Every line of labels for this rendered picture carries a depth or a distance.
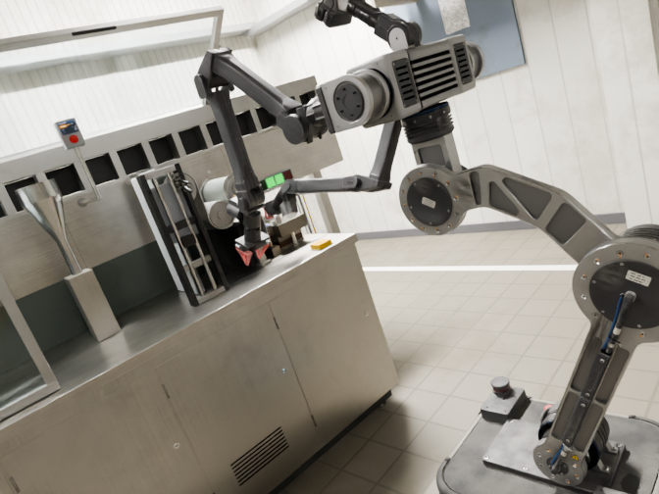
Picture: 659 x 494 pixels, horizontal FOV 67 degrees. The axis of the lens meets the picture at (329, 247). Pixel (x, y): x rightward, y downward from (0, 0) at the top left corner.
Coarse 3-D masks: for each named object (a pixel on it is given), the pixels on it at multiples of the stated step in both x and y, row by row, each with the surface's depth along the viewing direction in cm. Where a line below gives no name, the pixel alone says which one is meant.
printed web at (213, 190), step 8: (160, 176) 210; (192, 176) 208; (160, 184) 203; (208, 184) 233; (216, 184) 225; (208, 192) 231; (216, 192) 225; (224, 192) 219; (200, 200) 211; (208, 200) 234; (216, 200) 228; (224, 200) 222; (200, 208) 214; (200, 216) 218; (208, 216) 212; (208, 224) 216; (200, 280) 210
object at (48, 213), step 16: (32, 208) 177; (48, 208) 179; (48, 224) 181; (64, 224) 186; (64, 240) 186; (64, 256) 187; (80, 272) 190; (80, 288) 187; (96, 288) 191; (80, 304) 187; (96, 304) 191; (96, 320) 191; (112, 320) 194; (96, 336) 191
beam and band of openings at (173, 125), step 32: (288, 96) 275; (128, 128) 223; (160, 128) 232; (192, 128) 249; (256, 128) 263; (32, 160) 200; (64, 160) 207; (96, 160) 222; (128, 160) 230; (160, 160) 239; (0, 192) 194; (64, 192) 214
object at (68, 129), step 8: (64, 120) 179; (72, 120) 180; (56, 128) 180; (64, 128) 179; (72, 128) 180; (64, 136) 179; (72, 136) 179; (80, 136) 182; (64, 144) 180; (72, 144) 181; (80, 144) 182
